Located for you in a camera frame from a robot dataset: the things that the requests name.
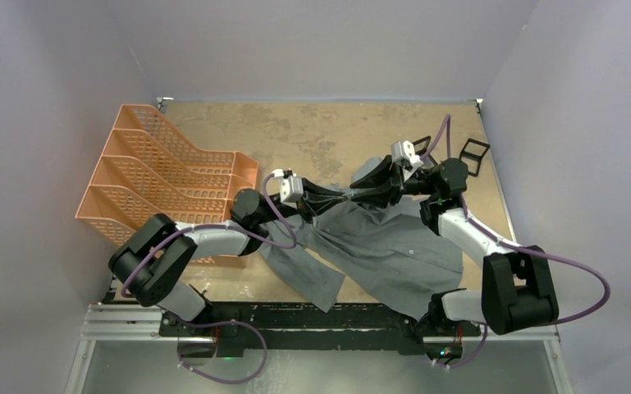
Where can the grey button-up shirt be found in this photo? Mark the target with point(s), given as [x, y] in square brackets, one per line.
[389, 252]

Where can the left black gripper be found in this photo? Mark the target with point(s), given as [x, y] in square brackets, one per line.
[315, 206]

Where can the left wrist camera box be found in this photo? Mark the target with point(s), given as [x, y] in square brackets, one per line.
[291, 186]

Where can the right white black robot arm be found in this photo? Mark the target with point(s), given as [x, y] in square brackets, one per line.
[517, 290]

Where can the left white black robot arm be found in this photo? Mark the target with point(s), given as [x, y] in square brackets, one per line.
[151, 262]

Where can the orange plastic file organizer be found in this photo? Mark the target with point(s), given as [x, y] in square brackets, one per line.
[147, 167]

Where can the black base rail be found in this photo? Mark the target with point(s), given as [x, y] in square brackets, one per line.
[239, 326]

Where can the left black display frame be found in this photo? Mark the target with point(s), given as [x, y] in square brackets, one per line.
[421, 147]

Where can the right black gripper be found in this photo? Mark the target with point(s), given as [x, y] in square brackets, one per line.
[390, 190]

